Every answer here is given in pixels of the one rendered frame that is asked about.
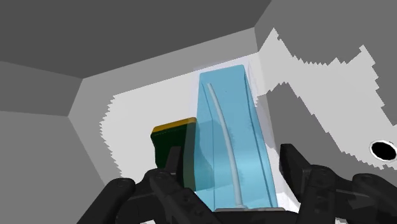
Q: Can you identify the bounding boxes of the blue translucent bottle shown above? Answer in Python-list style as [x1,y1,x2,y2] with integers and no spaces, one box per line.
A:
[182,64,279,213]

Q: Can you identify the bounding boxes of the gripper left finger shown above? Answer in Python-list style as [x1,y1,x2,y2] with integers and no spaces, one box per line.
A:
[76,145,221,224]

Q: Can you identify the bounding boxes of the dark green yellow-topped block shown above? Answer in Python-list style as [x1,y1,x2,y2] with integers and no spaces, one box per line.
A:
[150,116,197,192]

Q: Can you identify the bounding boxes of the black round drain hole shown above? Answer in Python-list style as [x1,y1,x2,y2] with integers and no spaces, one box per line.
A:
[369,140,397,162]

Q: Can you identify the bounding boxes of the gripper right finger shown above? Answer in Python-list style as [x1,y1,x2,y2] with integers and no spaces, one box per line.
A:
[279,143,397,224]

